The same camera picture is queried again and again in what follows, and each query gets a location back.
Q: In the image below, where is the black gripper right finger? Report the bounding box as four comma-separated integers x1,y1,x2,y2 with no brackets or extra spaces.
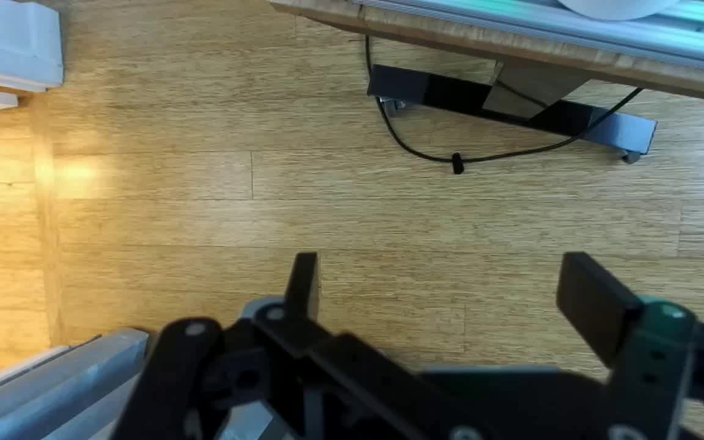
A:
554,252,704,440

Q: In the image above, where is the grey folding closet door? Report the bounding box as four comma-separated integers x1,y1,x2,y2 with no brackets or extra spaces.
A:
0,329,148,440

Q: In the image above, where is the black cable on floor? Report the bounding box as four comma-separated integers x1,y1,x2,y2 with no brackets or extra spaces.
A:
362,34,645,176

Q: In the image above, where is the black metal table foot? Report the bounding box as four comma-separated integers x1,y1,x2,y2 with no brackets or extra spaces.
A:
367,62,658,172

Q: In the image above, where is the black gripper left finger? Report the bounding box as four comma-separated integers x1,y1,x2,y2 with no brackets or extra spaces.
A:
244,252,417,408

